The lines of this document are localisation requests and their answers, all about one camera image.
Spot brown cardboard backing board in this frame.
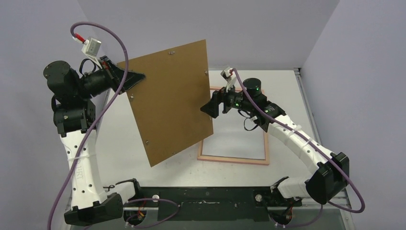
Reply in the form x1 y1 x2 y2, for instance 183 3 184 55
126 40 214 167

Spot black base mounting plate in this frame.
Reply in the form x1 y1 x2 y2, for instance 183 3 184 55
123 186 302 225

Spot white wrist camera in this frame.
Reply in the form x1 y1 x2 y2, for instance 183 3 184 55
220 67 237 92
72 34 102 68

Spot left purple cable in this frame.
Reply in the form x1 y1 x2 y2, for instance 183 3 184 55
46 21 181 230

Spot aluminium front rail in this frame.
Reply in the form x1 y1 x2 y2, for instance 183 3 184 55
66 187 352 211

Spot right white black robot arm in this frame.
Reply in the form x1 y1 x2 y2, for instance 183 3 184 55
200 78 349 206

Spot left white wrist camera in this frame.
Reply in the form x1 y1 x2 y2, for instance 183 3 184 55
72 34 102 68

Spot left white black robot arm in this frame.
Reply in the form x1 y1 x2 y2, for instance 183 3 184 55
43 56 145 226

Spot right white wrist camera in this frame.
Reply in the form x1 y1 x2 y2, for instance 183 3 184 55
220 67 237 92

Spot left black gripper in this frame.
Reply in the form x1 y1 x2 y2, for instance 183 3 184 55
77 55 146 99

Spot pink wooden picture frame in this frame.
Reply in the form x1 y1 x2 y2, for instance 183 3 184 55
197 86 271 166

